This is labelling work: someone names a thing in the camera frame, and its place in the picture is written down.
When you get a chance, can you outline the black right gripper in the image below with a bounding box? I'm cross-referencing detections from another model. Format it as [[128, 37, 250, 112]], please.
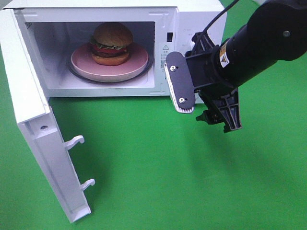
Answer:
[[185, 32, 242, 133]]

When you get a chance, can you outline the burger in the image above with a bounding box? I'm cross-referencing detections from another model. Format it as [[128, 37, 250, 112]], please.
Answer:
[[90, 22, 133, 66]]

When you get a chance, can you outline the pink plate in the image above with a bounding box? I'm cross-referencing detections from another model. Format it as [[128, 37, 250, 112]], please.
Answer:
[[71, 43, 149, 83]]

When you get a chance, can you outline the white microwave door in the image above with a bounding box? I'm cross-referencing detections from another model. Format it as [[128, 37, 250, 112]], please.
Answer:
[[0, 9, 95, 222]]

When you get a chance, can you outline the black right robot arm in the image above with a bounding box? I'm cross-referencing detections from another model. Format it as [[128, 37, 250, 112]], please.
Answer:
[[185, 0, 307, 132]]

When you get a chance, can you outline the upper white microwave knob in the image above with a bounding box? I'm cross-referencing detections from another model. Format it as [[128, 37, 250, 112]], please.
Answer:
[[190, 41, 195, 50]]

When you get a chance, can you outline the glass microwave turntable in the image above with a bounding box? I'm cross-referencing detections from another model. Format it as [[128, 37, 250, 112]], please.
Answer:
[[66, 55, 153, 85]]

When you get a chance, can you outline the green table cloth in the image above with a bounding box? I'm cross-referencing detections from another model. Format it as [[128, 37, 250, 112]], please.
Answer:
[[0, 0, 307, 230]]

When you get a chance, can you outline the white microwave oven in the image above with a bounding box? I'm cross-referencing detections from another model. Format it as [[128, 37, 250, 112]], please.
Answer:
[[2, 0, 223, 100]]

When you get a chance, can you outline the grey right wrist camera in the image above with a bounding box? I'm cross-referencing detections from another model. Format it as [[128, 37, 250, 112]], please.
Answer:
[[164, 52, 196, 114]]

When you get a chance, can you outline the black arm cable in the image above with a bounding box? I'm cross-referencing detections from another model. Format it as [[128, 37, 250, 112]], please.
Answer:
[[200, 0, 240, 36]]

